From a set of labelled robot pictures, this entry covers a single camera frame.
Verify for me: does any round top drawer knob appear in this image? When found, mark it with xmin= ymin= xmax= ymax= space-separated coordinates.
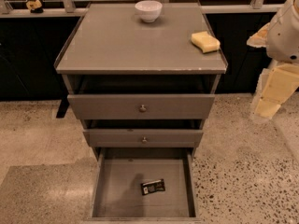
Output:
xmin=139 ymin=105 xmax=147 ymax=113

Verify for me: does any round drawer knob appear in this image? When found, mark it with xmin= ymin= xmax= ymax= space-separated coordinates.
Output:
xmin=141 ymin=137 xmax=148 ymax=144
xmin=139 ymin=105 xmax=147 ymax=113

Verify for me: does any grey drawer cabinet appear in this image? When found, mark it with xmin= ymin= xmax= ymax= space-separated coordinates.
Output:
xmin=53 ymin=1 xmax=229 ymax=161

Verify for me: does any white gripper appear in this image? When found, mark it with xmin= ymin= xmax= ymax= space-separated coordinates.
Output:
xmin=247 ymin=23 xmax=299 ymax=122

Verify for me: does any black rxbar chocolate bar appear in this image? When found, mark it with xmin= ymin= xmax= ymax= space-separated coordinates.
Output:
xmin=141 ymin=179 xmax=165 ymax=195

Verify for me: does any yellow sponge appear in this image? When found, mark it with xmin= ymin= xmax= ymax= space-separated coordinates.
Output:
xmin=191 ymin=31 xmax=221 ymax=53

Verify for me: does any small yellow black object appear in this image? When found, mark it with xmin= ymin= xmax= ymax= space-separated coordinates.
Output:
xmin=26 ymin=0 xmax=43 ymax=13

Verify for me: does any round middle drawer knob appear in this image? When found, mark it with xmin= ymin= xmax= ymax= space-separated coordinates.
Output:
xmin=141 ymin=137 xmax=148 ymax=144

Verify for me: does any grey middle drawer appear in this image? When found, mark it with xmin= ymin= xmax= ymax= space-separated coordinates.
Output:
xmin=83 ymin=129 xmax=203 ymax=147

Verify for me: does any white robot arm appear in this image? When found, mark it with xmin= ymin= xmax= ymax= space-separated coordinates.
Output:
xmin=247 ymin=0 xmax=299 ymax=119

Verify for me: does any grey top drawer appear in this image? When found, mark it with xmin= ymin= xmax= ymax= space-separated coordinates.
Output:
xmin=68 ymin=94 xmax=215 ymax=119

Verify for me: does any grey open bottom drawer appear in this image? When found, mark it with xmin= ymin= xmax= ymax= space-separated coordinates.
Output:
xmin=84 ymin=147 xmax=202 ymax=224

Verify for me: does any white ceramic bowl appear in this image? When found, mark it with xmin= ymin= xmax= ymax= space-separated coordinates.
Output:
xmin=135 ymin=0 xmax=163 ymax=22

